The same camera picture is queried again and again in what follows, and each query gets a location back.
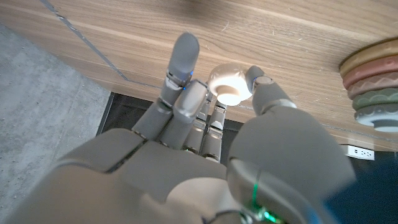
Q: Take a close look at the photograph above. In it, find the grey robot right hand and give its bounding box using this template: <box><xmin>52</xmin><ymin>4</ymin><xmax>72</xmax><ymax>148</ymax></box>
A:
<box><xmin>6</xmin><ymin>32</ymin><xmax>357</xmax><ymax>224</ymax></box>

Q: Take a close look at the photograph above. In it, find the small beige toy disc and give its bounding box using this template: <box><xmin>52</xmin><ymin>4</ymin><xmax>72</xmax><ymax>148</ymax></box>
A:
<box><xmin>207</xmin><ymin>63</ymin><xmax>253</xmax><ymax>106</ymax></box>

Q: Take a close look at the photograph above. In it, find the grey toy disc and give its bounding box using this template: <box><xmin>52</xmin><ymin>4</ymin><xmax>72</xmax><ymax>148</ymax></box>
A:
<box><xmin>354</xmin><ymin>103</ymin><xmax>398</xmax><ymax>133</ymax></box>

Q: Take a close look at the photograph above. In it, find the dusty pink toy disc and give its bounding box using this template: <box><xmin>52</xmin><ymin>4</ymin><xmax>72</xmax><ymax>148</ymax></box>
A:
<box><xmin>346</xmin><ymin>72</ymin><xmax>398</xmax><ymax>101</ymax></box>

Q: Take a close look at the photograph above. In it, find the coral red toy disc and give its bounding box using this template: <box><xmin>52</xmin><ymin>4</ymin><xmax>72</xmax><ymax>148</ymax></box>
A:
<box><xmin>341</xmin><ymin>55</ymin><xmax>398</xmax><ymax>91</ymax></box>

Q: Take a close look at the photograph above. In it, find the orange toy disc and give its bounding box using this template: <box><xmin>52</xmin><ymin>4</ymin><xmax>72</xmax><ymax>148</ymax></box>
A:
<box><xmin>338</xmin><ymin>37</ymin><xmax>398</xmax><ymax>78</ymax></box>

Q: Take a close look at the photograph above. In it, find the black backdrop curtain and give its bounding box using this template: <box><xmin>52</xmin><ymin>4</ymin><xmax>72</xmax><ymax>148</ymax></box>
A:
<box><xmin>96</xmin><ymin>91</ymin><xmax>398</xmax><ymax>224</ymax></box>

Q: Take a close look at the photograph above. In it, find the black backdrop stand pole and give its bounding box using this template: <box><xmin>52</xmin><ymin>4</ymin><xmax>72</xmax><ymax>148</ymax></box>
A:
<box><xmin>95</xmin><ymin>91</ymin><xmax>115</xmax><ymax>136</ymax></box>

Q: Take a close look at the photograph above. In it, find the white power strip box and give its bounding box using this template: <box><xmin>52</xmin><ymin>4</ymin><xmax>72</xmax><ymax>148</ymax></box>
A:
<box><xmin>340</xmin><ymin>144</ymin><xmax>376</xmax><ymax>161</ymax></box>

